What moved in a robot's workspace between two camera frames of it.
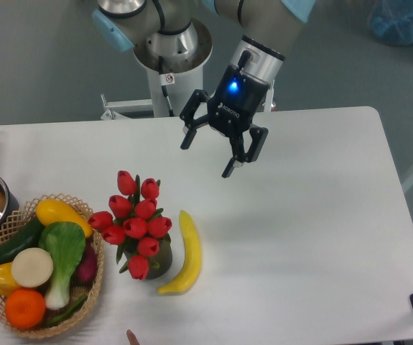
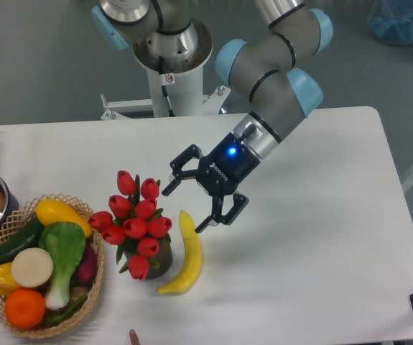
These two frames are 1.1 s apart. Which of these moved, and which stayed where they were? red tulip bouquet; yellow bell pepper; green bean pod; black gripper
Moved: black gripper
Stayed: red tulip bouquet; green bean pod; yellow bell pepper
